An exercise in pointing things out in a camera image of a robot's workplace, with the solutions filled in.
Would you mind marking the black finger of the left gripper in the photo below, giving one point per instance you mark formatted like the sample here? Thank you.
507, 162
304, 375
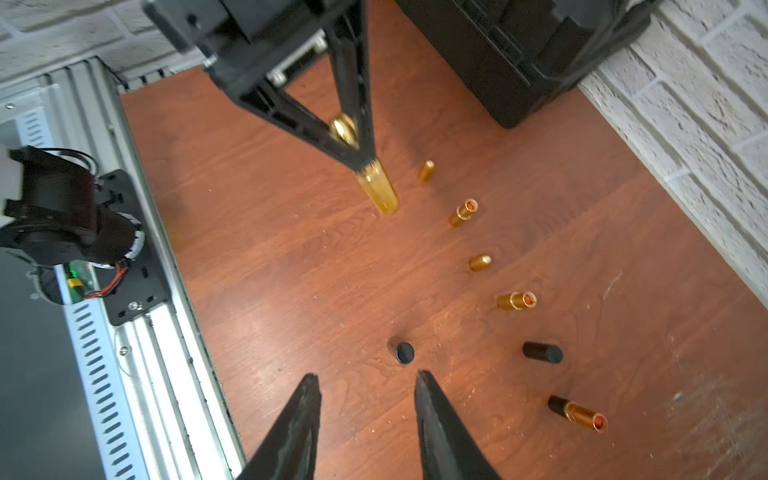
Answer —
347, 38
284, 112

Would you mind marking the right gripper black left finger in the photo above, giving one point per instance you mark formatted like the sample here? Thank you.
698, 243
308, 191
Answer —
289, 450

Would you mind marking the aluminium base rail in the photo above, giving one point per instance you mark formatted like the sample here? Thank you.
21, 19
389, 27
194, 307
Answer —
104, 372

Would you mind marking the black lipstick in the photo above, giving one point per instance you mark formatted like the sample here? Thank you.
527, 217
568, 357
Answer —
401, 350
577, 414

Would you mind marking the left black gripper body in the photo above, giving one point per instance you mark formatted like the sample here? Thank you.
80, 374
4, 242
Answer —
246, 42

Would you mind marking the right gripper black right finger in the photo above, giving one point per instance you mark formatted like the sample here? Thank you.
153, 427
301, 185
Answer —
447, 449

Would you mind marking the black grey toolbox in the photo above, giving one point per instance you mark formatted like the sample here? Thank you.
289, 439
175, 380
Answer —
516, 56

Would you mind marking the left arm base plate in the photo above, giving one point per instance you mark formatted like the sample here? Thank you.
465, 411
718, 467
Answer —
144, 286

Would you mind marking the black lipstick cap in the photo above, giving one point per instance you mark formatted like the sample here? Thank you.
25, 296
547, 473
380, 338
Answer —
544, 352

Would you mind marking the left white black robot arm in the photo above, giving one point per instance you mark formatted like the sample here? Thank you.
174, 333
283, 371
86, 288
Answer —
51, 212

